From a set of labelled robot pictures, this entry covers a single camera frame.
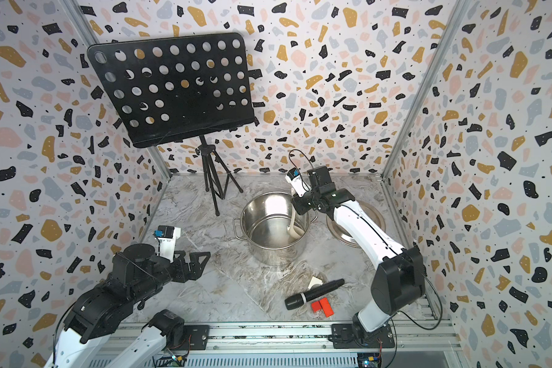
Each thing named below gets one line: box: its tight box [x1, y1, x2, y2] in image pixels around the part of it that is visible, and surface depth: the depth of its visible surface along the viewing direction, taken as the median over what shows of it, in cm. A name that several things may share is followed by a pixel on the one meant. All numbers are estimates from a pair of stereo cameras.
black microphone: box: [284, 278, 345, 311], surface depth 82 cm
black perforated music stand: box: [87, 32, 257, 217], surface depth 67 cm
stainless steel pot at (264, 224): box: [233, 191, 319, 267], surface depth 92 cm
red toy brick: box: [310, 297, 336, 318], surface depth 82 cm
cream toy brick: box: [308, 276, 323, 290], surface depth 86 cm
